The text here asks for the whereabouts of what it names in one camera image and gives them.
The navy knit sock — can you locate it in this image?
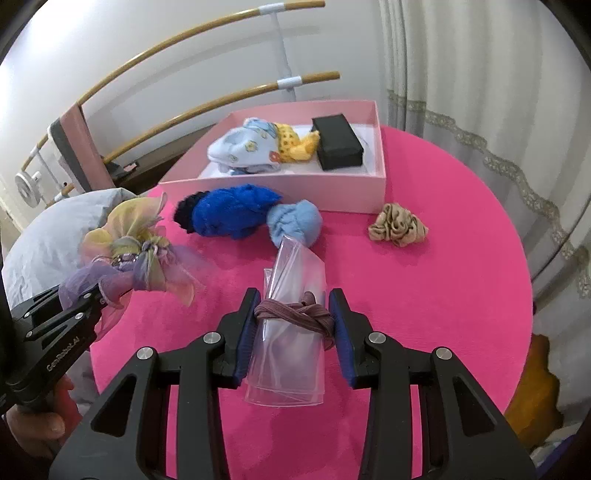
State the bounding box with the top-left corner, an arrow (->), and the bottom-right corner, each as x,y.
173,191 -> 206,236

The beige satin scrunchie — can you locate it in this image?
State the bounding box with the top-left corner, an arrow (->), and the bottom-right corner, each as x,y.
368,203 -> 430,248

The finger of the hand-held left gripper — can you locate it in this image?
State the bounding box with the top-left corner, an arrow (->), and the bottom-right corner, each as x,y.
10,282 -> 103,326
25,302 -> 105,343

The short wooden barre rail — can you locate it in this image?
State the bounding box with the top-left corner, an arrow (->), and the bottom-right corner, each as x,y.
55,71 -> 341,202

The pink cardboard box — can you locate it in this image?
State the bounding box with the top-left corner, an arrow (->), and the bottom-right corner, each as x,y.
158,98 -> 387,215

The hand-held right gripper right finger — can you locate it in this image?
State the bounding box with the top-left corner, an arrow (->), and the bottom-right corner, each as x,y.
327,287 -> 539,480

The small white fan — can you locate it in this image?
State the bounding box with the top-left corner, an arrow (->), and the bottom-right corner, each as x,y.
14,172 -> 45,209

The yellow crochet piece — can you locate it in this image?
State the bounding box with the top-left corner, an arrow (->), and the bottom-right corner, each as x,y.
272,122 -> 321,165

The white barre post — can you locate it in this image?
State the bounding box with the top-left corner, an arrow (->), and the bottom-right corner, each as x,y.
29,147 -> 62,205
259,4 -> 304,103

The person's left hand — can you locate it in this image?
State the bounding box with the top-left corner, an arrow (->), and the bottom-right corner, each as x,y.
4,374 -> 75,456

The mauve hair tie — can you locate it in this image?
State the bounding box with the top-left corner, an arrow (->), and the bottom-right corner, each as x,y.
254,293 -> 334,352

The pink round tablecloth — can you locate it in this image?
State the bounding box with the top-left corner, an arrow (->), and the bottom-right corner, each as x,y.
90,124 -> 534,480

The grey towel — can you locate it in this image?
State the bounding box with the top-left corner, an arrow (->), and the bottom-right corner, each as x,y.
48,117 -> 93,195

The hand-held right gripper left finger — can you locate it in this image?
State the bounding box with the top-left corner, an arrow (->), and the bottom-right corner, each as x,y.
48,287 -> 263,480

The pale grey curtain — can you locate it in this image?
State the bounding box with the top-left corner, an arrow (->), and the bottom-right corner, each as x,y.
376,0 -> 591,297

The dark-topped white storage bench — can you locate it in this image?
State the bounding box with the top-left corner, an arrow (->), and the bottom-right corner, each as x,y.
104,129 -> 209,195

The pink towel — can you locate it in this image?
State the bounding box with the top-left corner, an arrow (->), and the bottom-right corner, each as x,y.
62,102 -> 116,194

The long wooden barre rail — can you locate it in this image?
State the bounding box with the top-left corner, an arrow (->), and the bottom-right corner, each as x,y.
22,0 -> 327,174

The black rectangular box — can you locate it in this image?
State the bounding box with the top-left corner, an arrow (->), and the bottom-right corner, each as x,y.
311,114 -> 365,172

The light blue printed cloth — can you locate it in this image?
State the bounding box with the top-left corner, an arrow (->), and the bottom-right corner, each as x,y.
207,117 -> 282,176

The bright blue knit sock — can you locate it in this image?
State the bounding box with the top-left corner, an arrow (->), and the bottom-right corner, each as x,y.
191,185 -> 284,240

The pale blue knotted cloth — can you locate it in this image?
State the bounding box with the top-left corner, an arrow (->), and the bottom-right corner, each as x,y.
266,200 -> 323,250

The pastel organza scrunchie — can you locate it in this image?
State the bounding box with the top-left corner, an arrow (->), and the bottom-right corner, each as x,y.
60,193 -> 205,334

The clear plastic bag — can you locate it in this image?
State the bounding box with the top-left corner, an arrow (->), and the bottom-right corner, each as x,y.
244,235 -> 328,408

